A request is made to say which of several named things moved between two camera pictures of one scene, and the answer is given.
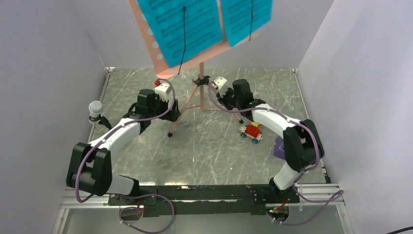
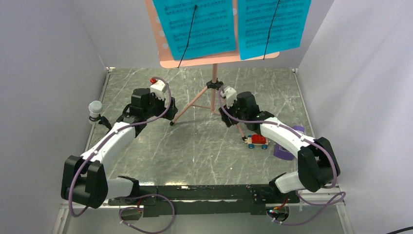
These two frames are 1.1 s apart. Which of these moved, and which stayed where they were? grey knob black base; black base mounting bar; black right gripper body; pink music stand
Moved: black right gripper body; pink music stand
Stayed: grey knob black base; black base mounting bar
